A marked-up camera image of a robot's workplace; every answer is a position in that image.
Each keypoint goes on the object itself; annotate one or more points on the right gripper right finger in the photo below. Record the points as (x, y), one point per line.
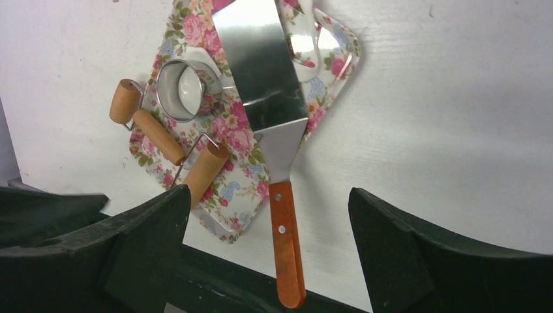
(412, 265)

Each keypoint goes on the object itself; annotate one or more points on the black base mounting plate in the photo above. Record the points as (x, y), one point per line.
(205, 283)

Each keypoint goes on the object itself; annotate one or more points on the metal spatula wooden handle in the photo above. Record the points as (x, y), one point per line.
(256, 49)

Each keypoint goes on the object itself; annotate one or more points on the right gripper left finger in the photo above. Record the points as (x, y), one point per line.
(60, 253)

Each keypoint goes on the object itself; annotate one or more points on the white dough piece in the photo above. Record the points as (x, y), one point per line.
(190, 92)

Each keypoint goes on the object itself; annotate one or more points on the floral pattern tray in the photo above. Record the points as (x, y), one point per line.
(241, 188)

